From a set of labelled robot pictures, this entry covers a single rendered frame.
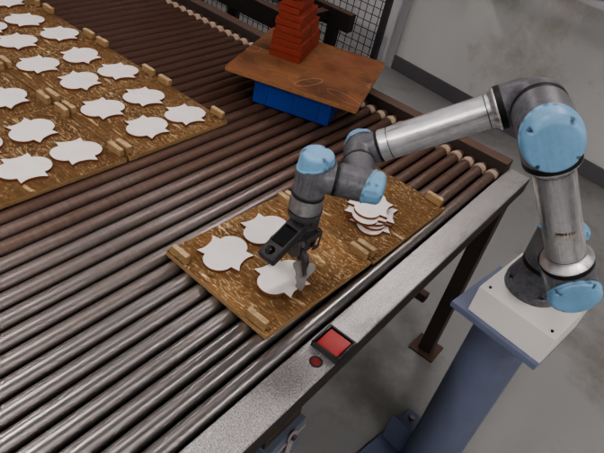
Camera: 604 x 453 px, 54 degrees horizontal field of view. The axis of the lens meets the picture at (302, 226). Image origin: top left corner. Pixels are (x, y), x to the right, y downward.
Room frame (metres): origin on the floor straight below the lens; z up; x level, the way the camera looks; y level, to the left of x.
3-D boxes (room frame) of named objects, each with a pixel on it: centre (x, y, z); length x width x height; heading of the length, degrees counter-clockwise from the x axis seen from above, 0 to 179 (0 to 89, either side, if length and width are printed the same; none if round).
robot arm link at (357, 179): (1.11, -0.09, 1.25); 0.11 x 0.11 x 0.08; 3
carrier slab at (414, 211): (1.51, -0.17, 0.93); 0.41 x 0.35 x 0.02; 149
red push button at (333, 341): (0.93, -0.14, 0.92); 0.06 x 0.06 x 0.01; 60
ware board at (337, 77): (2.18, 0.12, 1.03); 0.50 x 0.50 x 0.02; 81
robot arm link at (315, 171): (1.09, 0.00, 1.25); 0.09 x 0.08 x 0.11; 93
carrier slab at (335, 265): (1.16, 0.05, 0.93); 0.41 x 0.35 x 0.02; 148
